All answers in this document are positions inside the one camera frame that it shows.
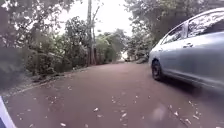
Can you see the pole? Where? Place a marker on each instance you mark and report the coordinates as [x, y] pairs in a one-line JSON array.
[[89, 33]]

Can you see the reddish asphalt road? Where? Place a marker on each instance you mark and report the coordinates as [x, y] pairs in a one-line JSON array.
[[106, 90]]

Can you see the row of trees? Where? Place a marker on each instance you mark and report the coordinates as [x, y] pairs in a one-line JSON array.
[[150, 20]]

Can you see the leaf-strewn road verge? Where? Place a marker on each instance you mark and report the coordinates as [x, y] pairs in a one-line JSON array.
[[23, 85]]

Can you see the silver car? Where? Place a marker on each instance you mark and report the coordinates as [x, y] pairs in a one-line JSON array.
[[193, 56]]

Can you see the bushes and trees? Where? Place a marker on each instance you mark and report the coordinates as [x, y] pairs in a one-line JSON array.
[[40, 50]]

